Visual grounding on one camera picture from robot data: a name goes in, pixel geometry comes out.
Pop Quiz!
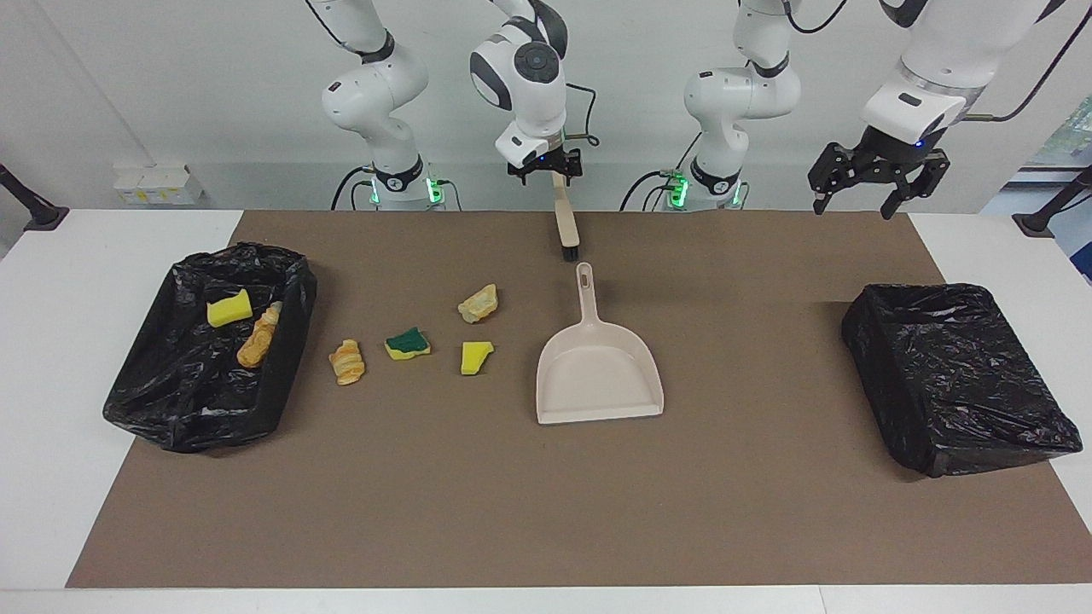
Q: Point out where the orange striped croissant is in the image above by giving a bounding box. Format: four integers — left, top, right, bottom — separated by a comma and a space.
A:
328, 339, 366, 386

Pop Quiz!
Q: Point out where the beige plastic dustpan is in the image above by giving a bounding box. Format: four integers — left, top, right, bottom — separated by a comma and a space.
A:
535, 262, 665, 426

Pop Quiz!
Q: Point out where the brown paper table mat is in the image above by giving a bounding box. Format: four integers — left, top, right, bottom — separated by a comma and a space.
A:
66, 211, 1092, 589

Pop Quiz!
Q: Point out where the black angled stand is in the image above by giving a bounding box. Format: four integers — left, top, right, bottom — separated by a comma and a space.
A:
1013, 164, 1092, 238
0, 164, 69, 231

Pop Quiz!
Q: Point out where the notched yellow sponge piece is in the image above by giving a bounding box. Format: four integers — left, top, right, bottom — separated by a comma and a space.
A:
206, 289, 254, 328

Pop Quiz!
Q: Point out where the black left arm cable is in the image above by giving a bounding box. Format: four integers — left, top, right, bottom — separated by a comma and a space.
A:
783, 0, 1092, 125

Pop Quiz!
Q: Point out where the green and yellow sponge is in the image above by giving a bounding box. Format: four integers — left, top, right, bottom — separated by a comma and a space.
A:
384, 327, 432, 362

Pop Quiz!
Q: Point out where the white wall power box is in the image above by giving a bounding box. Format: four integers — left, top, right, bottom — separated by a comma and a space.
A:
113, 165, 206, 206

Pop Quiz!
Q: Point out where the beige hand brush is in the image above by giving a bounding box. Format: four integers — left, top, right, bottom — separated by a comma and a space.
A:
552, 173, 582, 262

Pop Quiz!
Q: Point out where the brown bread roll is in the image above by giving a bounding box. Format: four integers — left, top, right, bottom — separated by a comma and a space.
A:
236, 322, 273, 369

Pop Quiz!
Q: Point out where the black bag lined bin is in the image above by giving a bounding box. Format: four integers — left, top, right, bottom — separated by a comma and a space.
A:
102, 242, 318, 454
841, 283, 1083, 478

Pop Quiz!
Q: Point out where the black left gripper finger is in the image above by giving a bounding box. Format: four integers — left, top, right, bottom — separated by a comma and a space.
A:
881, 150, 950, 221
807, 142, 857, 217

